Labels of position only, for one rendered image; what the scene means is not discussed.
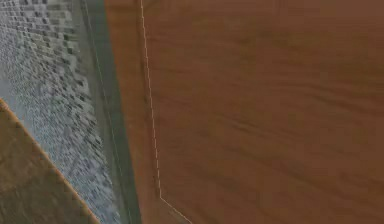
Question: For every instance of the brown wooden door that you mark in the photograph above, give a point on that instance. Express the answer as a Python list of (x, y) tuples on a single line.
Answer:
[(260, 110)]

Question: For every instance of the brown wooden table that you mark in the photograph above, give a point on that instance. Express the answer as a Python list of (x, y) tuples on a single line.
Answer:
[(30, 186)]

